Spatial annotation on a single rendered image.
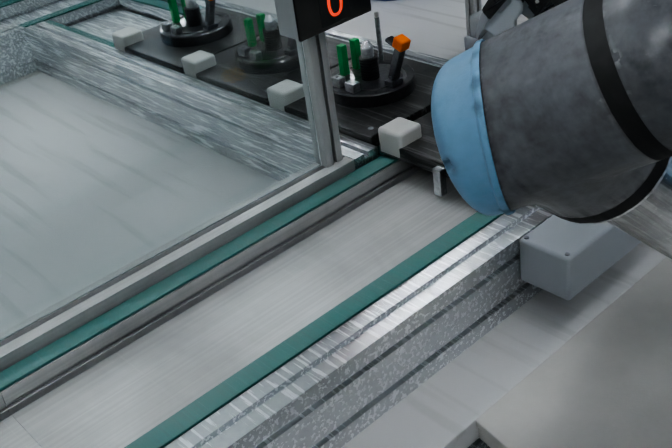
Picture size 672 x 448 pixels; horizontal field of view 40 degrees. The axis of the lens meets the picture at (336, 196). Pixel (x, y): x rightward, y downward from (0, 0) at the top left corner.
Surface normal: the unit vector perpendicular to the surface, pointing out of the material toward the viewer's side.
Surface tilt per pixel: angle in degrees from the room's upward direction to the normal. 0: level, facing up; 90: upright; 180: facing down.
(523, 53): 43
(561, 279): 90
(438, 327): 90
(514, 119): 76
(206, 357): 0
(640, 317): 0
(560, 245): 0
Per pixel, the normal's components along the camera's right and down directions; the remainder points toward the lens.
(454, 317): 0.67, 0.30
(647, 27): -0.45, -0.17
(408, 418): -0.13, -0.85
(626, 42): -0.61, -0.07
